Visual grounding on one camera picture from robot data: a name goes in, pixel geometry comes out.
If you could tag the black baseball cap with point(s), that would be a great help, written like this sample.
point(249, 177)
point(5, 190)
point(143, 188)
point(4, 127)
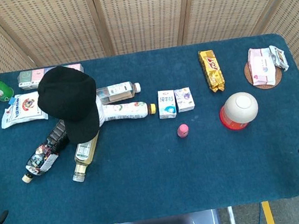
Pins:
point(68, 102)

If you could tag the dark sauce bottle cartoon label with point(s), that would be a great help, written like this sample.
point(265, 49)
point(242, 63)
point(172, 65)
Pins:
point(45, 154)

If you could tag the round woven coaster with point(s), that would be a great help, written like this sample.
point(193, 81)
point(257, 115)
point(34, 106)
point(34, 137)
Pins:
point(271, 82)

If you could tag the cream upturned bowl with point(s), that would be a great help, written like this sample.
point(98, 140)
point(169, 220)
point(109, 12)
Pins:
point(241, 107)

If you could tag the red instant noodle cup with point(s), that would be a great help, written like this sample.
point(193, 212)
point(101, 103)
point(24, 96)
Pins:
point(232, 125)

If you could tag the small white snack packet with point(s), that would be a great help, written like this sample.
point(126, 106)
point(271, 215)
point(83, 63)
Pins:
point(280, 57)

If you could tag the pale yellow liquid bottle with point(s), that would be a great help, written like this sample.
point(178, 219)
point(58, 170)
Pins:
point(85, 156)

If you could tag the pink wet wipes pack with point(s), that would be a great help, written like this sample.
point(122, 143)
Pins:
point(262, 67)

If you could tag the white printed food bag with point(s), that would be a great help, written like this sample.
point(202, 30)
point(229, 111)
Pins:
point(22, 109)

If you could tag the gold foil snack pack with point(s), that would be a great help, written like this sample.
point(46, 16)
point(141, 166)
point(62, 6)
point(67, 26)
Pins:
point(212, 70)

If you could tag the pastel tissue pack box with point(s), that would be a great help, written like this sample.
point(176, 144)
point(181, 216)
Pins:
point(29, 78)

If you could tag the white foam mannequin head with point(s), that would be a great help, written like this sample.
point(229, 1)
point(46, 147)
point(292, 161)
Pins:
point(100, 111)

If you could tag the pink nesting doll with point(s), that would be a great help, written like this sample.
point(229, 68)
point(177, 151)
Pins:
point(183, 130)

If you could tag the blue table cloth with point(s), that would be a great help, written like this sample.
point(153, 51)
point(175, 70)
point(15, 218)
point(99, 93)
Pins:
point(148, 174)

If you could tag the purple white small carton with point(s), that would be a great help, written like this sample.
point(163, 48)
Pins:
point(184, 99)

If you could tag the white bottle yellow cap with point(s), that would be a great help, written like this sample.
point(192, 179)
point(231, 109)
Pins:
point(126, 111)

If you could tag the blue white milk carton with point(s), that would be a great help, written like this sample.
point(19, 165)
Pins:
point(166, 105)

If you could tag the clear bottle brown label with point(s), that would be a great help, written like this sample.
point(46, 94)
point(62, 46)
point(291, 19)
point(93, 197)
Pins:
point(117, 90)

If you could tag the woven bamboo folding screen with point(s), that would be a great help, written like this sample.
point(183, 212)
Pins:
point(144, 10)

